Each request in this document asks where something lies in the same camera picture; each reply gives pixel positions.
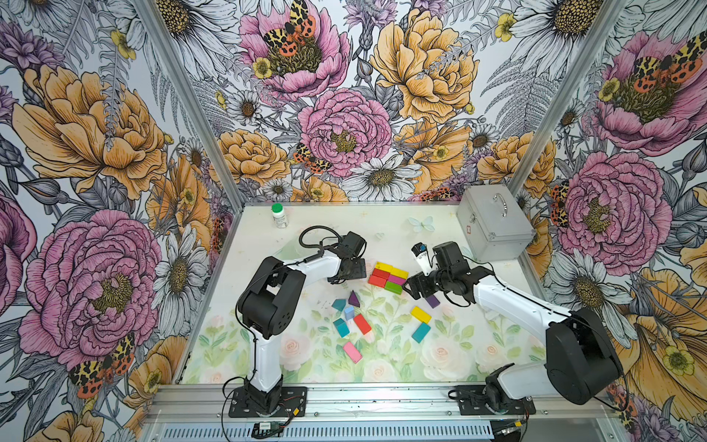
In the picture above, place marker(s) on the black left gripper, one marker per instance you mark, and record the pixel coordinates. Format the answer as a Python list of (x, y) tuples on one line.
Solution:
[(358, 272)]

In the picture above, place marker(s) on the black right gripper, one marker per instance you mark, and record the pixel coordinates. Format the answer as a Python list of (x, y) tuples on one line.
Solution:
[(413, 281)]

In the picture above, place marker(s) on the purple triangle block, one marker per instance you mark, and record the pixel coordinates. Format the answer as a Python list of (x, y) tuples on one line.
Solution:
[(354, 300)]

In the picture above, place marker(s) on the red block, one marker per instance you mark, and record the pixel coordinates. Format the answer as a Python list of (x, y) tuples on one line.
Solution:
[(380, 274), (378, 281), (362, 324)]

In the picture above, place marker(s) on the yellow block long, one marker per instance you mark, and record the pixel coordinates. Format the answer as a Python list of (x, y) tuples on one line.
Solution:
[(386, 268)]

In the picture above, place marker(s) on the magenta block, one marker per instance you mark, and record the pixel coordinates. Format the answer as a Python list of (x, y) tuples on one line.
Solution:
[(397, 280)]

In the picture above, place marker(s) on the green block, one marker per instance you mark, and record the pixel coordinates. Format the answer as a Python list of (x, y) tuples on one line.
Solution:
[(393, 288)]

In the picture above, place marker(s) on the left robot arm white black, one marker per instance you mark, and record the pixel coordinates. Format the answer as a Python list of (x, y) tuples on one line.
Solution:
[(268, 305)]

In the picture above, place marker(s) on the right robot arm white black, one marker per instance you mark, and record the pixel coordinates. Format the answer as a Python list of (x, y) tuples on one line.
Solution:
[(580, 359)]

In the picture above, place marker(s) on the purple rectangular block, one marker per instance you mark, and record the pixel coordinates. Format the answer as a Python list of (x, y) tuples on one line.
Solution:
[(433, 301)]

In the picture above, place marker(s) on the teal block upper left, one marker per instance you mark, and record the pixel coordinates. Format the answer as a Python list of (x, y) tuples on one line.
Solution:
[(339, 304)]

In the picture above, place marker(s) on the teal block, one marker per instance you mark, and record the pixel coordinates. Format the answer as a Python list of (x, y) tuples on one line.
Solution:
[(339, 304), (341, 327), (421, 332)]

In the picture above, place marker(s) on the teal block right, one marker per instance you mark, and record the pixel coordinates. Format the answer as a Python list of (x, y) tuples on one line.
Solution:
[(421, 332)]

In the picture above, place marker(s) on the silver metal first-aid case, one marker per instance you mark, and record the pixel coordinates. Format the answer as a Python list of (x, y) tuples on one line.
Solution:
[(494, 225)]

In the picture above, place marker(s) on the white bottle green cap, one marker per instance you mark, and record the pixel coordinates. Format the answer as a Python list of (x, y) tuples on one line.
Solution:
[(279, 215)]

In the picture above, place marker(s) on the pink block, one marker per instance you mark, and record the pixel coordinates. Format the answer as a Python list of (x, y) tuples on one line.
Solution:
[(352, 352)]

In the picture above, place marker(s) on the small circuit board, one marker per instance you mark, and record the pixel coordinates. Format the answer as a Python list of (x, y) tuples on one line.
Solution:
[(265, 430)]

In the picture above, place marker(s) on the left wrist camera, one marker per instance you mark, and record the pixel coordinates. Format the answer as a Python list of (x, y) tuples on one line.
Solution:
[(352, 245)]

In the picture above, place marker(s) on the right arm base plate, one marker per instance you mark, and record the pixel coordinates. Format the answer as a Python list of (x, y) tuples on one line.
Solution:
[(478, 399)]

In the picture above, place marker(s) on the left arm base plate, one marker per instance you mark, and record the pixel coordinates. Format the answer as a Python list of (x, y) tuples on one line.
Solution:
[(281, 403)]

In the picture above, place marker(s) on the aluminium front rail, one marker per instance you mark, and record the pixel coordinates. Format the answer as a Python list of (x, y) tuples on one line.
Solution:
[(375, 412)]

